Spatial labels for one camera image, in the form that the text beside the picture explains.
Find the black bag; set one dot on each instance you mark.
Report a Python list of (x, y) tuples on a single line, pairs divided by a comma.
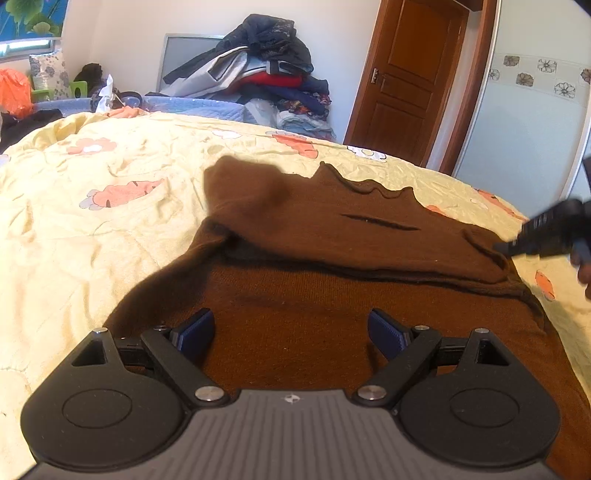
[(92, 75)]

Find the yellow cartoon print bedsheet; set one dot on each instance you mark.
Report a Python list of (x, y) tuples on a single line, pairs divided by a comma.
[(90, 206)]

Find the pile of mixed clothes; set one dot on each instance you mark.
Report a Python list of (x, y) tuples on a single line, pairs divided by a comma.
[(264, 66)]

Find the floral pillow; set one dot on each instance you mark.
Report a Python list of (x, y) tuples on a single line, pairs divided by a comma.
[(48, 72)]

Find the lotus flower wall poster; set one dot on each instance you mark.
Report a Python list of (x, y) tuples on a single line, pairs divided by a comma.
[(27, 19)]

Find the person right hand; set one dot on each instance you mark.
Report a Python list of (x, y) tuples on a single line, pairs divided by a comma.
[(583, 273)]

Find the black garment on bed edge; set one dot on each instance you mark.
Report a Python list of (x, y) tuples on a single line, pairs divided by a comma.
[(14, 129)]

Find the blue quilted blanket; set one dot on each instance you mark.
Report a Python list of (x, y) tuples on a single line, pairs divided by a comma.
[(187, 106)]

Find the brown knit sweater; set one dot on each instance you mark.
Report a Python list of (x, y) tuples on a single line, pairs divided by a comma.
[(292, 266)]

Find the green plastic stool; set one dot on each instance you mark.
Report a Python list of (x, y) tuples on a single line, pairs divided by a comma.
[(78, 89)]

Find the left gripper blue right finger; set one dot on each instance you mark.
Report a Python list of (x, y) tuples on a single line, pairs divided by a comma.
[(411, 355)]

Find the orange plastic bag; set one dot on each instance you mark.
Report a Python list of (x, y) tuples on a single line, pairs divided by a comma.
[(15, 93)]

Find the grey framed board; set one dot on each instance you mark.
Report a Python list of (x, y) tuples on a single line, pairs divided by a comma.
[(179, 48)]

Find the brown wooden door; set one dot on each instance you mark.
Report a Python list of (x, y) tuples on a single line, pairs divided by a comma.
[(409, 72)]

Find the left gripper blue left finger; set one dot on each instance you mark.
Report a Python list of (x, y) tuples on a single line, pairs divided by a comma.
[(176, 354)]

